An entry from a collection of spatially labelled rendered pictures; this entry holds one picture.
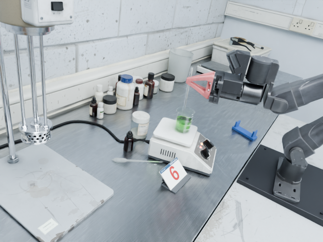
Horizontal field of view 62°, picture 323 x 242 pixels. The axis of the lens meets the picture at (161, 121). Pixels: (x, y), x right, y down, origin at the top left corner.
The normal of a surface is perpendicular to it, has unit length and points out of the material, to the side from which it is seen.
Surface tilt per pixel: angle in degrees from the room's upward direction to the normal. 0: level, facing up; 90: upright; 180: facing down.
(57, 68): 90
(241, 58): 90
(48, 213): 0
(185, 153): 90
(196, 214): 0
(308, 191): 2
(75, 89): 90
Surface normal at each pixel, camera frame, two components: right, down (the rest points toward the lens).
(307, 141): -0.33, 0.40
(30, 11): -0.54, 0.33
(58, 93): 0.82, 0.39
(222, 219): 0.16, -0.86
